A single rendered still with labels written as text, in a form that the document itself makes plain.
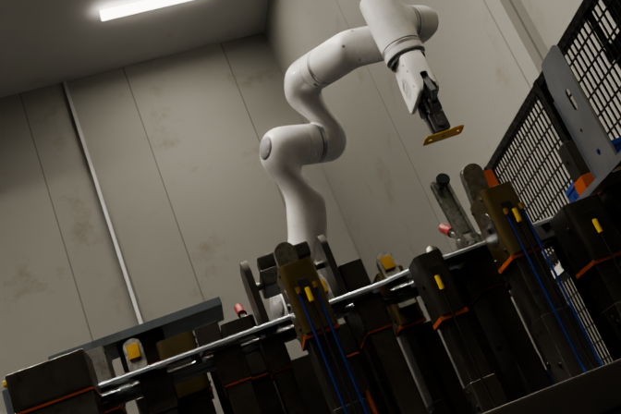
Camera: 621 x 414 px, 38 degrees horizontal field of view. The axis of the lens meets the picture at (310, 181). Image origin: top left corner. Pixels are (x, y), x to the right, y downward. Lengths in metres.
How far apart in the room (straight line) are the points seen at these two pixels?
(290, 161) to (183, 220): 7.76
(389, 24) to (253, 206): 8.17
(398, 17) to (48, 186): 8.46
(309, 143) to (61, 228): 7.86
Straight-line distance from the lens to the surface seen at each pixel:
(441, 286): 1.44
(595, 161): 1.86
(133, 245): 9.76
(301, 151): 2.13
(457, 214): 1.88
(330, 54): 1.99
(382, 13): 1.85
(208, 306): 1.90
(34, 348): 9.53
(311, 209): 2.15
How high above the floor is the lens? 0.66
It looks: 20 degrees up
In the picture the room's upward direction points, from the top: 22 degrees counter-clockwise
